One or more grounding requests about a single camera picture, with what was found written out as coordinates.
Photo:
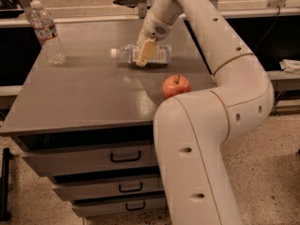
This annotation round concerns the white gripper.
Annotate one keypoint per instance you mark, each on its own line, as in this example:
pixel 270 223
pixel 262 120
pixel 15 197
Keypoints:
pixel 155 28

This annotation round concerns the blue label plastic bottle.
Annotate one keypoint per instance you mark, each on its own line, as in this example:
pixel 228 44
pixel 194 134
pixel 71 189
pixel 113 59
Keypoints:
pixel 130 53

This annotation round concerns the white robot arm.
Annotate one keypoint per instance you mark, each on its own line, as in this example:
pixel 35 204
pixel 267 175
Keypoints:
pixel 190 128

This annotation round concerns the red label plastic bottle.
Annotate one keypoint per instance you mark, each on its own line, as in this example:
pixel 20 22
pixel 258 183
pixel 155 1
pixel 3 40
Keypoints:
pixel 46 32

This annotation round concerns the red apple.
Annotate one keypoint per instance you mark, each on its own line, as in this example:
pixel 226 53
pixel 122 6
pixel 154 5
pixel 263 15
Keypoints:
pixel 175 85

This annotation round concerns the grey drawer cabinet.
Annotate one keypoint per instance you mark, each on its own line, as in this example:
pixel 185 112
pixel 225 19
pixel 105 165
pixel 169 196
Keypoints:
pixel 93 99

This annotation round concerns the white packet on ledge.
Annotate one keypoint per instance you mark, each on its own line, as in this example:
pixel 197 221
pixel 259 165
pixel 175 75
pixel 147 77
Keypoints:
pixel 291 66

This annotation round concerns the top grey drawer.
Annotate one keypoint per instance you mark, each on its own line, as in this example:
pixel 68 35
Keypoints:
pixel 92 158

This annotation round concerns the grey drawer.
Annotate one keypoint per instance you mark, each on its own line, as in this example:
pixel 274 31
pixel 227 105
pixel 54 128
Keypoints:
pixel 92 158
pixel 93 209
pixel 110 187

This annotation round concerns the bottom grey drawer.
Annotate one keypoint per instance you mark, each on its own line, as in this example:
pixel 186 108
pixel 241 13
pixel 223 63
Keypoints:
pixel 93 209

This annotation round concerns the middle grey drawer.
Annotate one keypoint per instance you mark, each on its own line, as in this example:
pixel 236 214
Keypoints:
pixel 110 187

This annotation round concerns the black floor stand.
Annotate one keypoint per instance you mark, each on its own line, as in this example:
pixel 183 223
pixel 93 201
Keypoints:
pixel 6 158

